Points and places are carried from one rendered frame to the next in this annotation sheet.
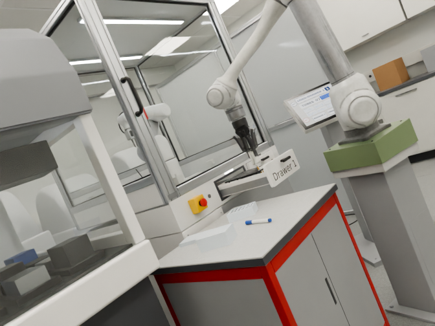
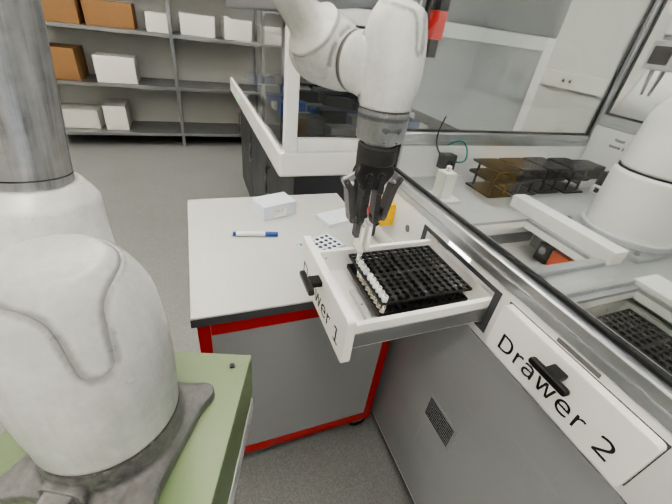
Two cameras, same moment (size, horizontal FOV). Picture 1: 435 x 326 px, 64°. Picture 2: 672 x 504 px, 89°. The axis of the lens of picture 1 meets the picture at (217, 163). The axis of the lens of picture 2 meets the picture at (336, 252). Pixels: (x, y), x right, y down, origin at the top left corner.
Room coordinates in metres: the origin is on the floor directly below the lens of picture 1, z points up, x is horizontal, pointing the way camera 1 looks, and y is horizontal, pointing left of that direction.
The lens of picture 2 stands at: (1.93, -0.79, 1.34)
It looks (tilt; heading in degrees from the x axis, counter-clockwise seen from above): 33 degrees down; 114
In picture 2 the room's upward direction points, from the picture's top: 8 degrees clockwise
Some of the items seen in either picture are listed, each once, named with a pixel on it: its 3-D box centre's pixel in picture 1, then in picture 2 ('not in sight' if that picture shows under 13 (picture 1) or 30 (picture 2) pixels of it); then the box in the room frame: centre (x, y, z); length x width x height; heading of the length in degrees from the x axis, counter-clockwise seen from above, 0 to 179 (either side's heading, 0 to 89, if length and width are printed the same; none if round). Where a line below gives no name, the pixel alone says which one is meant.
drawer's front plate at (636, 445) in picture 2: (262, 164); (555, 382); (2.13, -0.25, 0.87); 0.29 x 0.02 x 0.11; 139
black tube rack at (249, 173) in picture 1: (251, 177); (405, 281); (1.82, -0.14, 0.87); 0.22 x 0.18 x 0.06; 49
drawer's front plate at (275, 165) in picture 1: (282, 167); (323, 292); (1.68, -0.29, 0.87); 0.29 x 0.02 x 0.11; 139
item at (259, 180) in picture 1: (250, 178); (408, 282); (1.82, -0.13, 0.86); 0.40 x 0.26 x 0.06; 49
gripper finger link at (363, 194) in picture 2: (249, 140); (362, 198); (1.70, -0.19, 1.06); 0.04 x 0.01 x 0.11; 138
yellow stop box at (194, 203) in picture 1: (198, 204); (382, 210); (1.64, 0.16, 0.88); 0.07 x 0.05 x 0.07; 139
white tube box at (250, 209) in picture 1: (242, 211); (320, 248); (1.53, -0.02, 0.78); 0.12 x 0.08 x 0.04; 71
